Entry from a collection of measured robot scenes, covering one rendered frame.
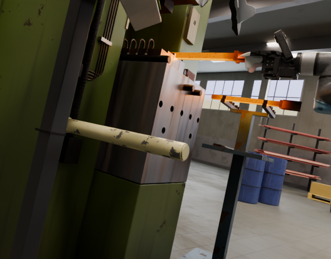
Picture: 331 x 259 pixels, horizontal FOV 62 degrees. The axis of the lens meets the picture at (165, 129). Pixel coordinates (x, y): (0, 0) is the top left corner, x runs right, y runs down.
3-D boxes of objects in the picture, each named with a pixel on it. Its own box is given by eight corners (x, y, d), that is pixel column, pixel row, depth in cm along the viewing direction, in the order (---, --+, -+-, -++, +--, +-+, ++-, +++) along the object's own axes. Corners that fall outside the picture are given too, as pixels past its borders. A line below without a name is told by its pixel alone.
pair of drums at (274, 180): (284, 205, 464) (292, 161, 467) (256, 207, 389) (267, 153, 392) (248, 195, 508) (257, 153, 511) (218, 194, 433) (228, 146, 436)
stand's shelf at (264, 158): (273, 163, 162) (274, 159, 162) (261, 160, 127) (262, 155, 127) (224, 152, 177) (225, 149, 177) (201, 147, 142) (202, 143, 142)
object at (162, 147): (188, 163, 70) (192, 143, 70) (178, 162, 65) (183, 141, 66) (71, 133, 93) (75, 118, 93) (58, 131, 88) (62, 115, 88)
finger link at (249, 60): (233, 67, 100) (260, 68, 96) (236, 51, 100) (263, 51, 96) (235, 69, 103) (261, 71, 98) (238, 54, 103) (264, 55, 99)
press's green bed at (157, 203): (165, 281, 129) (186, 182, 131) (111, 317, 96) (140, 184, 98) (82, 238, 158) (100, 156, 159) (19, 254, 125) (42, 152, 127)
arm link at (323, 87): (330, 107, 79) (336, 70, 80) (306, 111, 90) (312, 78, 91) (355, 113, 80) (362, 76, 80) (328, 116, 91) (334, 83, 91)
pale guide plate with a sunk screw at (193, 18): (193, 44, 153) (200, 15, 153) (187, 38, 145) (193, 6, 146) (190, 44, 154) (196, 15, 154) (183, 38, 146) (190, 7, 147)
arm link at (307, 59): (316, 48, 87) (317, 57, 94) (300, 48, 89) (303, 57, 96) (312, 71, 87) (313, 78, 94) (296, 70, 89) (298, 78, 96)
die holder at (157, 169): (186, 182, 131) (206, 90, 132) (140, 184, 98) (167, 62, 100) (100, 156, 159) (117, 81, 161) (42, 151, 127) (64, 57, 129)
